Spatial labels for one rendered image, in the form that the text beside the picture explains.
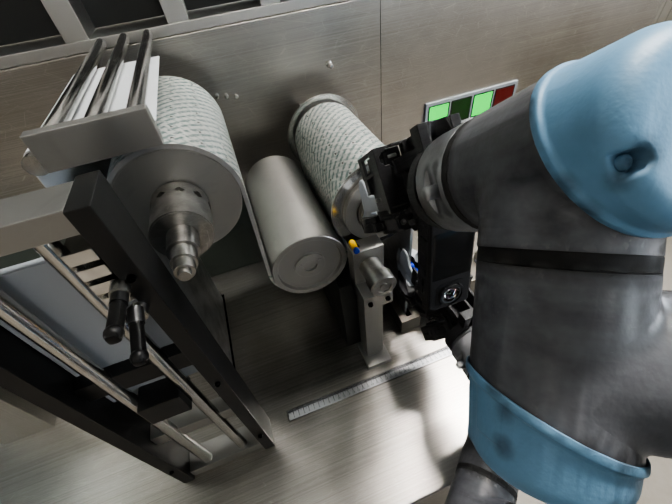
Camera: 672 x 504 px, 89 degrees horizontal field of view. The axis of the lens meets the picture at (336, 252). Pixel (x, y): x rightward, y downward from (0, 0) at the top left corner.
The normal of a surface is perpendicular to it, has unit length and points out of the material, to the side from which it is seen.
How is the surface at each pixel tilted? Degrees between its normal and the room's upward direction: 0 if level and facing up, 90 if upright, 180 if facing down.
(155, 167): 90
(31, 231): 90
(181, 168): 90
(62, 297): 90
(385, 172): 51
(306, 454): 0
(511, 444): 60
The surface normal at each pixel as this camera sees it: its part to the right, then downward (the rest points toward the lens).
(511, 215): -0.88, -0.02
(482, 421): -0.97, 0.01
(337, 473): -0.10, -0.70
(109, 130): 0.34, 0.65
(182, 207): 0.22, -0.76
